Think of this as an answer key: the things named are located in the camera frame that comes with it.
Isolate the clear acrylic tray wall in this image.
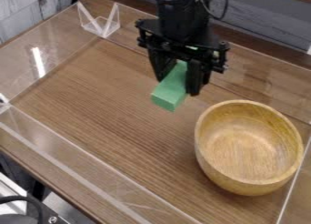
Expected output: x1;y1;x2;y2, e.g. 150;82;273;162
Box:
0;102;193;224

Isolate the brown wooden bowl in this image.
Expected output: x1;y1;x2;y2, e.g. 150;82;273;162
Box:
194;100;304;196

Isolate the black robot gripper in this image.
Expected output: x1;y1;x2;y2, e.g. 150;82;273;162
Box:
134;19;229;96

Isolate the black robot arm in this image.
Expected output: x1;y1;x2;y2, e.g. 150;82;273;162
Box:
134;0;229;96

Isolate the green rectangular block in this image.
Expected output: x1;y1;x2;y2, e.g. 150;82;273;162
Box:
150;61;186;112

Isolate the clear acrylic corner bracket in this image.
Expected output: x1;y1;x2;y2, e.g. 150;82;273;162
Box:
75;2;119;38

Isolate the black metal table bracket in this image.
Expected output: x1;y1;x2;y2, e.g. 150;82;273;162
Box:
25;193;71;224

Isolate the black cable under table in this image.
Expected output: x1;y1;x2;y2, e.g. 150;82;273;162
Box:
0;195;43;224

